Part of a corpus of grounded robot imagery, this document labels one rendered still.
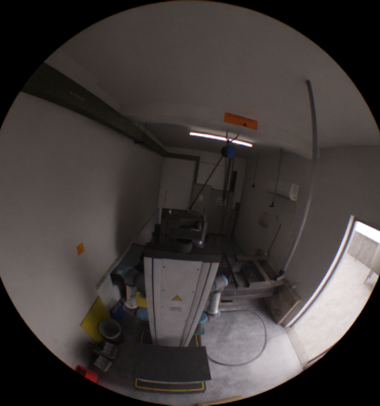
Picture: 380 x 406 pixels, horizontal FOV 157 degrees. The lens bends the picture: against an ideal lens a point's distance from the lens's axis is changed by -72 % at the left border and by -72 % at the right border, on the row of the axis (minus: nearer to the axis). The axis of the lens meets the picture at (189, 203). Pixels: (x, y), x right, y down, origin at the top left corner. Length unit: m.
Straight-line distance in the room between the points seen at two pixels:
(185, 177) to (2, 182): 4.52
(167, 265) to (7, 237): 0.92
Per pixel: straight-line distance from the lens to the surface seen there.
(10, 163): 0.95
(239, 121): 1.69
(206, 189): 4.50
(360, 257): 8.86
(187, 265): 0.64
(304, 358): 2.90
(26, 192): 1.00
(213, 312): 1.39
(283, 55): 1.00
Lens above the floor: 2.11
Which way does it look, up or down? 13 degrees down
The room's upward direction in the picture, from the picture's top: 8 degrees clockwise
